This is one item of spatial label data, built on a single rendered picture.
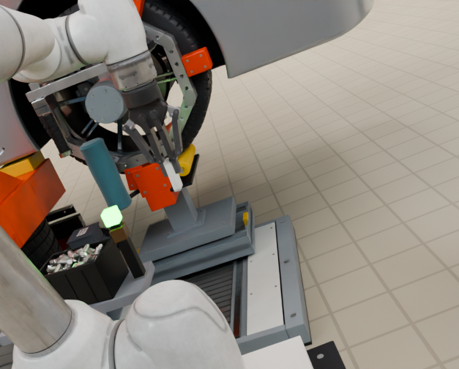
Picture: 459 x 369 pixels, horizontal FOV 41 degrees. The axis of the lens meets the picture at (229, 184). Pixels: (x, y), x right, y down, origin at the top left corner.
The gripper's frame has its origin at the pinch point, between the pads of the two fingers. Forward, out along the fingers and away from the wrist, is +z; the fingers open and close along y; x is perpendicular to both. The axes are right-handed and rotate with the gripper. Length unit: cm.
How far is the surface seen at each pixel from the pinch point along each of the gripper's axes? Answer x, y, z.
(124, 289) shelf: 17.5, -29.2, 32.5
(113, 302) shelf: 13.6, -31.9, 33.4
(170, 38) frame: 88, -9, -19
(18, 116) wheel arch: 95, -76, -9
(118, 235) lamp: 20.6, -26.0, 18.3
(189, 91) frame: 88, -9, 1
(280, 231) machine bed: 104, 3, 69
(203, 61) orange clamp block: 89, -1, -8
